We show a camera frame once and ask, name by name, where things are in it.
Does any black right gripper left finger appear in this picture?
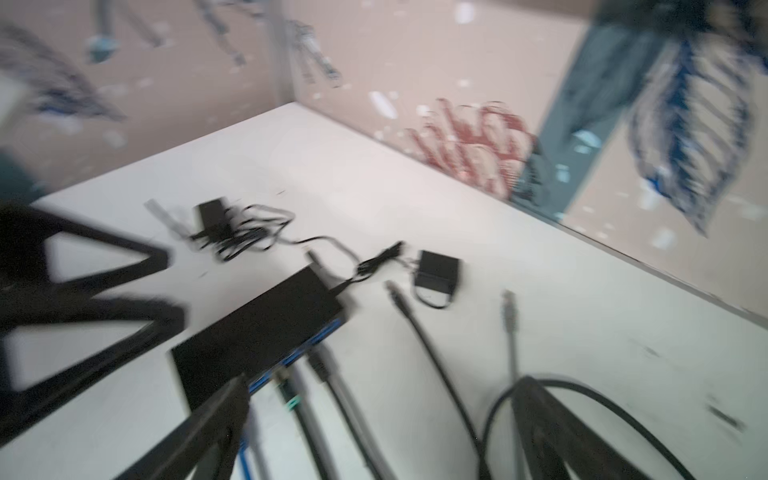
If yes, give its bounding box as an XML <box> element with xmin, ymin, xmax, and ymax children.
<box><xmin>117</xmin><ymin>375</ymin><xmax>249</xmax><ymax>480</ymax></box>

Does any blue ethernet cable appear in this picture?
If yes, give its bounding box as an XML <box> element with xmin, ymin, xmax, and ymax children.
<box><xmin>236</xmin><ymin>437</ymin><xmax>256</xmax><ymax>480</ymax></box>

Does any black network switch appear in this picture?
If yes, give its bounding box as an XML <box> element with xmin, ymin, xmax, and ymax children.
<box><xmin>171</xmin><ymin>267</ymin><xmax>347</xmax><ymax>410</ymax></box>

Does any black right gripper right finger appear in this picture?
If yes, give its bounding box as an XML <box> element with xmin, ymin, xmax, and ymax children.
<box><xmin>512</xmin><ymin>376</ymin><xmax>647</xmax><ymax>479</ymax></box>

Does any small black plug adapter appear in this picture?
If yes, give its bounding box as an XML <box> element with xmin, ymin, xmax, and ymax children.
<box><xmin>328</xmin><ymin>241</ymin><xmax>462</xmax><ymax>310</ymax></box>

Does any grey ethernet cable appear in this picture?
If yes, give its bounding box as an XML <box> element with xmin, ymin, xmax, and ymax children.
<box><xmin>500</xmin><ymin>289</ymin><xmax>529</xmax><ymax>480</ymax></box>

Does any black braided ethernet cable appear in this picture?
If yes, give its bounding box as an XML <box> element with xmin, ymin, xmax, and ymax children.
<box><xmin>274</xmin><ymin>365</ymin><xmax>340</xmax><ymax>480</ymax></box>

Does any black bundled cable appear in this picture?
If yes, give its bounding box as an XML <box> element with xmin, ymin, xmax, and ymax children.
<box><xmin>383</xmin><ymin>278</ymin><xmax>493</xmax><ymax>480</ymax></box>

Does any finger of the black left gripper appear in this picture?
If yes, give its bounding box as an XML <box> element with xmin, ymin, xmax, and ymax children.
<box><xmin>0</xmin><ymin>296</ymin><xmax>187</xmax><ymax>448</ymax></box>
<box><xmin>1</xmin><ymin>203</ymin><xmax>171</xmax><ymax>300</ymax></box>

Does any black power adapter with cable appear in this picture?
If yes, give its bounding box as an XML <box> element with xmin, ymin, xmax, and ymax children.
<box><xmin>145</xmin><ymin>198</ymin><xmax>360</xmax><ymax>263</ymax></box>

